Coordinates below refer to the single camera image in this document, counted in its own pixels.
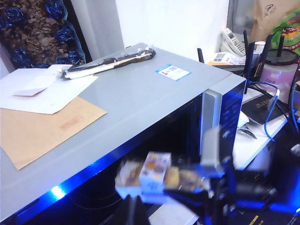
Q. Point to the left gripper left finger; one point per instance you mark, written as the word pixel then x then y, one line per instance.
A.
pixel 125 215

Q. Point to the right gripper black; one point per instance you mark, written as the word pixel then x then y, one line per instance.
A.
pixel 246 187

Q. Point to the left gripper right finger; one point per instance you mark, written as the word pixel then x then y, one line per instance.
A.
pixel 141 216

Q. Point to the small printed snack box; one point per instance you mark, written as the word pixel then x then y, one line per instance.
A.
pixel 154 168

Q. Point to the silver black microwave oven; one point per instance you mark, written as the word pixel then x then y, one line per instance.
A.
pixel 140 98

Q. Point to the black box yellow label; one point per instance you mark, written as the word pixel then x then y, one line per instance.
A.
pixel 269 216

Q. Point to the white foam sheet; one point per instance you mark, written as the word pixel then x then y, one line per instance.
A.
pixel 173 214

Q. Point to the white blue paper cup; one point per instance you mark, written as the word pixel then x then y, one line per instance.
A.
pixel 243 119

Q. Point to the white table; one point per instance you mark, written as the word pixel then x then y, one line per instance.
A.
pixel 255 143

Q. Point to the black router with antennas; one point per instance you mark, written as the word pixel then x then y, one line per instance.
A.
pixel 260 109

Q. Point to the blue white sticker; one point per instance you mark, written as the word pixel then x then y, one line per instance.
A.
pixel 173 72

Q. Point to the printed paper leaflets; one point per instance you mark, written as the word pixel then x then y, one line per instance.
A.
pixel 222 58

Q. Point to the clear disc spindle case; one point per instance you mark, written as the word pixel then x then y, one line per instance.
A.
pixel 276 75

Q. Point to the white desk phone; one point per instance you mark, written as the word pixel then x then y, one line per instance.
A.
pixel 234 41

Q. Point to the brown paper envelope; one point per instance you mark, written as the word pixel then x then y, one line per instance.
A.
pixel 47 131

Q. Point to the black white bagged item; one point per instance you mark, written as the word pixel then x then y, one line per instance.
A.
pixel 110 63

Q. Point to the large white paper sheet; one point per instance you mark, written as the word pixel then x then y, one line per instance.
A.
pixel 70 93

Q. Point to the green snack bag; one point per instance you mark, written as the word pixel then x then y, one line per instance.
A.
pixel 290 30

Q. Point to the brown paper bag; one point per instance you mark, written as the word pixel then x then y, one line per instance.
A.
pixel 264 16

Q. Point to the small white card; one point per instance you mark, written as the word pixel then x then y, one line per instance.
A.
pixel 35 85

